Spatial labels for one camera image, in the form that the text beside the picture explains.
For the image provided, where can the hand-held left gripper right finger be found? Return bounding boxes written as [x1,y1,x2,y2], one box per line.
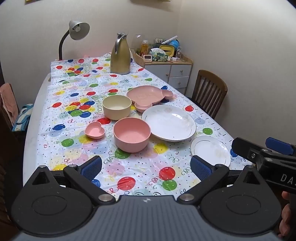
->
[178,155,260,205]

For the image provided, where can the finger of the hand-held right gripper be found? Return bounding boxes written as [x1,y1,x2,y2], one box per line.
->
[266,137,296,157]
[232,137,266,163]

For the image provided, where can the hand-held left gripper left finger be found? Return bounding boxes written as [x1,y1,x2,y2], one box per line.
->
[32,155,116,206]

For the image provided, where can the small white plate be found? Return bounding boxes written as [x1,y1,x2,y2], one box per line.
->
[191,136,231,168]

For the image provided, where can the pink heart-shaped dish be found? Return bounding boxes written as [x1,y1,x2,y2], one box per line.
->
[84,122,106,139]

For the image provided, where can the pink bowl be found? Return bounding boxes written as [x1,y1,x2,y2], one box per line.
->
[113,117,151,153]

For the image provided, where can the large white plate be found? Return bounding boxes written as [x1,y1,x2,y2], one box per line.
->
[141,105,197,142]

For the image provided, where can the cream bowl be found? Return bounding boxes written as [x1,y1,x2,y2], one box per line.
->
[102,95,132,120]

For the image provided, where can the pink mouse-shaped plate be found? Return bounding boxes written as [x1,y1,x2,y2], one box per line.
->
[126,85,174,113]

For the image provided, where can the person's right hand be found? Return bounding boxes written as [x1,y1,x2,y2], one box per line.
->
[278,191,296,240]

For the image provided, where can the balloon print tablecloth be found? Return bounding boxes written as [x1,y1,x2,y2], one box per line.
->
[37,52,255,202]

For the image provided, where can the striped blue bag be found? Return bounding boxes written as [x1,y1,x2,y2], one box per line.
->
[11,104,34,132]

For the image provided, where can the white drawer cabinet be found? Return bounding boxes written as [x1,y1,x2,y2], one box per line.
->
[131,49,193,95]

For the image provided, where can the pink towel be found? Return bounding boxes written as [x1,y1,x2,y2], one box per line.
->
[0,83,19,128]

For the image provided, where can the gold thermos jug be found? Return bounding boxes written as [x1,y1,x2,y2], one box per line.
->
[110,33,131,75]

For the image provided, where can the green tissue box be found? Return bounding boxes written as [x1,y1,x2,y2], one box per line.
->
[150,48,168,62]

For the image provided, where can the yellow container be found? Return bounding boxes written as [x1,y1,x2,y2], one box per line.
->
[159,45,176,56]

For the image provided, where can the white marker pen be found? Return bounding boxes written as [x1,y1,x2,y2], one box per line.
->
[161,35,178,44]

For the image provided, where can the grey gooseneck desk lamp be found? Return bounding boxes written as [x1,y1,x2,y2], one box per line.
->
[58,20,90,61]

